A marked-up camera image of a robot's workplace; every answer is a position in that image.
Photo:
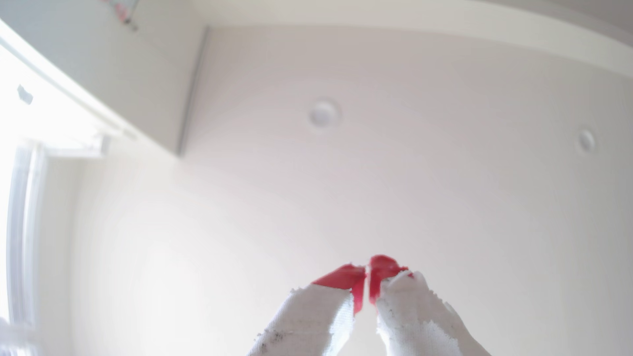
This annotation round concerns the white window frame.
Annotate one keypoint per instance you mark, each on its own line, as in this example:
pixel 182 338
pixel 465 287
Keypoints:
pixel 22 237

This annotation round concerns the white curtain rail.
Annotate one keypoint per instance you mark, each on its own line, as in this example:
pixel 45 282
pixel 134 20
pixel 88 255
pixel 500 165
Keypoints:
pixel 59 94

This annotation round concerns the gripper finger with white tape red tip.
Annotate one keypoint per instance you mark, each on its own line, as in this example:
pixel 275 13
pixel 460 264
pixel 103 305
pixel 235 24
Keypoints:
pixel 309 321
pixel 415 321

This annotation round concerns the round recessed ceiling light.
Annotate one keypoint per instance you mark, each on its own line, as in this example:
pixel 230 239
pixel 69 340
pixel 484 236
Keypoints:
pixel 586 140
pixel 324 113

